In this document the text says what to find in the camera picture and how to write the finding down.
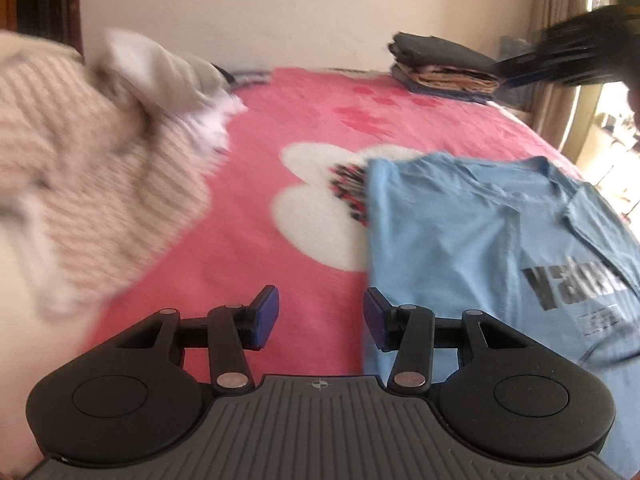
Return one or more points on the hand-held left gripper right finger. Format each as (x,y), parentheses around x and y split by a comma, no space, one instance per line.
(375,318)

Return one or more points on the white crumpled garment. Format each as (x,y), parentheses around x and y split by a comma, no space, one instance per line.
(160,80)

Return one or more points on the black crumpled garment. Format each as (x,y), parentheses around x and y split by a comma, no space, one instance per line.
(222,72)

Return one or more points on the grey garment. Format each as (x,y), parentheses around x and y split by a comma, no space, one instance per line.
(252,77)

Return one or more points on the tan folded garment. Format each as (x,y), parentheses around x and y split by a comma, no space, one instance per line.
(450,79)

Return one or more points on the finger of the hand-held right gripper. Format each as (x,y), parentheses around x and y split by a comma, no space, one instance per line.
(525,65)

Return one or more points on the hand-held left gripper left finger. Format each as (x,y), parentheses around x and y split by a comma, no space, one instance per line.
(265,318)

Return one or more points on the beige curtain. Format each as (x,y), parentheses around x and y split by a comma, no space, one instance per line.
(560,5)

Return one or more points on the light blue t-shirt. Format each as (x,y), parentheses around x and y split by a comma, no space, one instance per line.
(475,240)

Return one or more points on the wooden wardrobe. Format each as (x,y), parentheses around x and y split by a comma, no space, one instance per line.
(35,0)

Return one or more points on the pink floral blanket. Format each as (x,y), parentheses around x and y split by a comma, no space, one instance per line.
(300,120)

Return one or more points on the black folded garment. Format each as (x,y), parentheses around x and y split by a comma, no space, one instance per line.
(435,50)

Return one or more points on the beige checkered garment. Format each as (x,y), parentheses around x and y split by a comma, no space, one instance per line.
(90,175)

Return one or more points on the navy folded garment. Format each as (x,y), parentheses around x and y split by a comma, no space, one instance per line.
(450,94)

